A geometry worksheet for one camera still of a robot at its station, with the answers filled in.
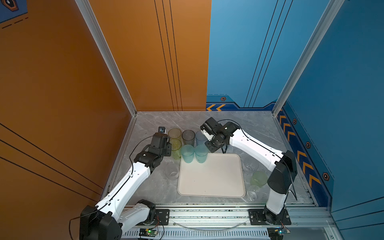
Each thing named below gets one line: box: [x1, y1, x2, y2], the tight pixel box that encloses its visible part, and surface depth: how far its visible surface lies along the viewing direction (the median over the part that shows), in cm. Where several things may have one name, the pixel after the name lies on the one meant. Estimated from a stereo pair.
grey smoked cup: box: [181, 129, 196, 147], surface depth 92 cm
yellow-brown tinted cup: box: [168, 128, 182, 140], surface depth 93 cm
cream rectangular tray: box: [177, 153, 246, 198], surface depth 87 cm
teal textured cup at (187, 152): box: [181, 144, 195, 164], surface depth 91 cm
